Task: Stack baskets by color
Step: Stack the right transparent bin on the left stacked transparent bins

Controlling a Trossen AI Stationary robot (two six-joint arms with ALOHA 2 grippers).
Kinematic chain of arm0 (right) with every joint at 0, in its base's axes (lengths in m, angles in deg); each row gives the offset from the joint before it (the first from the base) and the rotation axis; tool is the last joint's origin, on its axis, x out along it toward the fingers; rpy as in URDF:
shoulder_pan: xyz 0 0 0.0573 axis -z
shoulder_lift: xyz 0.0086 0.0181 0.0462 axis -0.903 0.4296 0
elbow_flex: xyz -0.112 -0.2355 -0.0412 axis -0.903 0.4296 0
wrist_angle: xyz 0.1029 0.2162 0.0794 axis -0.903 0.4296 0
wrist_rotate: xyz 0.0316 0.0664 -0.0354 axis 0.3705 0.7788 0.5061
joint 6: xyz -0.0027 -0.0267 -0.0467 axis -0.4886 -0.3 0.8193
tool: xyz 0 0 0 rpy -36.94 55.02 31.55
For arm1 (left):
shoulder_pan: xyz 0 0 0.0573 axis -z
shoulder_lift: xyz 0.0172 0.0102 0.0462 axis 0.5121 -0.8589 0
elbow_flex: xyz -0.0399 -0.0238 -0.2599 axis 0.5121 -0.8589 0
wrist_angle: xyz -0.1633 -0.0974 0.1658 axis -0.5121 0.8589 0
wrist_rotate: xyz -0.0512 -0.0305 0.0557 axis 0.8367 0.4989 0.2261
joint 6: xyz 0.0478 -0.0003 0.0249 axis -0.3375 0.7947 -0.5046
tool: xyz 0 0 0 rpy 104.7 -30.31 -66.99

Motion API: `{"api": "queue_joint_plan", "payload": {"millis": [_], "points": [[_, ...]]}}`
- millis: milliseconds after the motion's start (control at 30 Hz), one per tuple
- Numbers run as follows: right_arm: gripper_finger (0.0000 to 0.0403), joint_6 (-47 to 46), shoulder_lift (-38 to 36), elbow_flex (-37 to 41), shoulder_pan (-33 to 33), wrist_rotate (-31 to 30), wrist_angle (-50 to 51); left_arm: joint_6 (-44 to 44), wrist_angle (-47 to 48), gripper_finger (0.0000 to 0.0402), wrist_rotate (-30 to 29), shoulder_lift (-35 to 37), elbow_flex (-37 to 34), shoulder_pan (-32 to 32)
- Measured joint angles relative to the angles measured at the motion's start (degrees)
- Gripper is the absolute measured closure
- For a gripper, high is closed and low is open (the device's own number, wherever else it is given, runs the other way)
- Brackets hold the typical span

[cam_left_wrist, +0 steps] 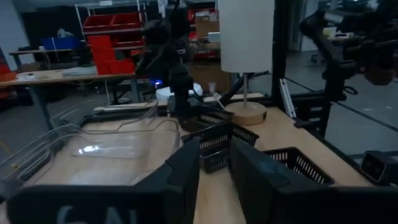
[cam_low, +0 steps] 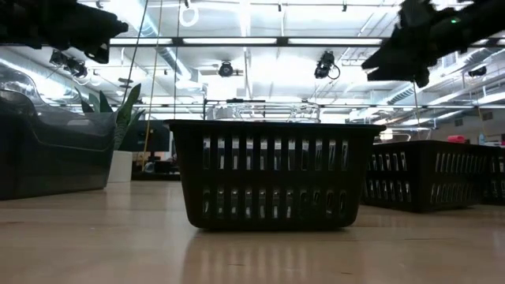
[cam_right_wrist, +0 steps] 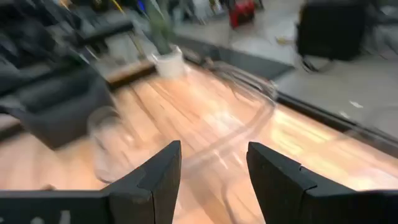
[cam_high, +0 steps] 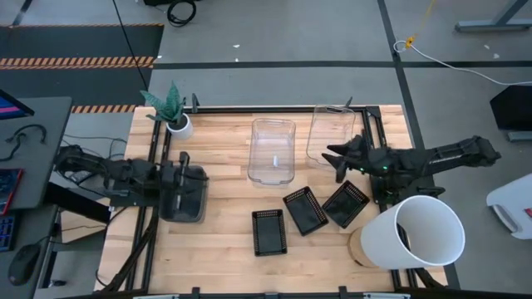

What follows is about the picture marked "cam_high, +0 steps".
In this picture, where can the white cylindrical bin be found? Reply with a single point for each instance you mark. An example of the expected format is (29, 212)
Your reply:
(382, 241)

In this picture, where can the computer monitor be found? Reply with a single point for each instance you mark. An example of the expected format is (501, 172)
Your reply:
(10, 107)

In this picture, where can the black box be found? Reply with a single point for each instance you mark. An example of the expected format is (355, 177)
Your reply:
(513, 108)

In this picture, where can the round wooden base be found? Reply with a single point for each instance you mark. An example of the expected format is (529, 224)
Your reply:
(355, 249)

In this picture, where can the green plant in white pot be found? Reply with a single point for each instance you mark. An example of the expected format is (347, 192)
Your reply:
(174, 114)

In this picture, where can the grey tinted plastic bin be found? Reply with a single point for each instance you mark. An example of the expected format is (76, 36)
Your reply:
(196, 205)

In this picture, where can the black aluminium rig frame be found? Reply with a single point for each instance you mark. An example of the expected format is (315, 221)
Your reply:
(249, 109)

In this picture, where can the black hazard striped floor mat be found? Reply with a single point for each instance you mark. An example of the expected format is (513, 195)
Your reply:
(75, 41)

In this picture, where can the grey metal table leg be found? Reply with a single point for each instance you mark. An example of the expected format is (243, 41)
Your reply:
(494, 25)

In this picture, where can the black computer mouse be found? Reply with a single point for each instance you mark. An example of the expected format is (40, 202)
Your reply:
(24, 263)

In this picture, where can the black slotted plastic basket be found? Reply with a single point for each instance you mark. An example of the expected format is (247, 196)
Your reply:
(345, 204)
(305, 211)
(269, 232)

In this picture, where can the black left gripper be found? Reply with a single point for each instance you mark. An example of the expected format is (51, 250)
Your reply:
(169, 180)

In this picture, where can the black keyboard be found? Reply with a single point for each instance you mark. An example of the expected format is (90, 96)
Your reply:
(6, 232)

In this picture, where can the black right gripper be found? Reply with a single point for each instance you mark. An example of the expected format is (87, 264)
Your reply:
(372, 161)

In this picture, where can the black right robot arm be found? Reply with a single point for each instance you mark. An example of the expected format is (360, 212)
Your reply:
(449, 155)

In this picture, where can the red and blue tablet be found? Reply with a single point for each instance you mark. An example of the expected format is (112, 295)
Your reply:
(8, 189)

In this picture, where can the grey office desk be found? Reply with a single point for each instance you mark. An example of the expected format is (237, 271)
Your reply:
(45, 166)

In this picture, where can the white plastic chair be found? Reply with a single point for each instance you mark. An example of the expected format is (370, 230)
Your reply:
(513, 203)

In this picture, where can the clear plastic storage bin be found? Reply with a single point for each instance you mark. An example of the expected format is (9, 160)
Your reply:
(271, 139)
(328, 124)

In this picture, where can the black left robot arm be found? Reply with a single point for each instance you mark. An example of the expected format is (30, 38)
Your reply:
(120, 171)

